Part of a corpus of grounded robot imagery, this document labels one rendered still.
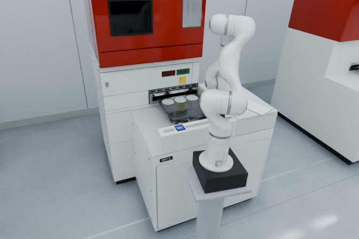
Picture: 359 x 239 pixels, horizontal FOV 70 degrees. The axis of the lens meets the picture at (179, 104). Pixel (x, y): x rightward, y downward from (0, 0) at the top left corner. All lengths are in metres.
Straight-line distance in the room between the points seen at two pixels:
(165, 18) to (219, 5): 2.05
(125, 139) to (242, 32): 1.41
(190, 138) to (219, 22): 0.75
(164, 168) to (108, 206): 0.90
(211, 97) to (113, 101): 1.03
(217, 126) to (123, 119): 1.07
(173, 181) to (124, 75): 0.86
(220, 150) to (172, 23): 1.02
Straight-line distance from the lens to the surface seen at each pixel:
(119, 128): 2.21
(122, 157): 2.40
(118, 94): 2.06
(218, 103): 1.24
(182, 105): 2.03
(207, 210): 1.66
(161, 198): 1.93
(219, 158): 1.40
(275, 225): 2.48
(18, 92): 3.67
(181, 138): 1.64
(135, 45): 1.90
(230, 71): 1.26
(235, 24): 1.32
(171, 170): 1.78
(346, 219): 2.80
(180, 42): 2.00
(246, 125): 1.86
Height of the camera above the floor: 1.88
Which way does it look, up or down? 29 degrees down
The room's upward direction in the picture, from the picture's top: 2 degrees clockwise
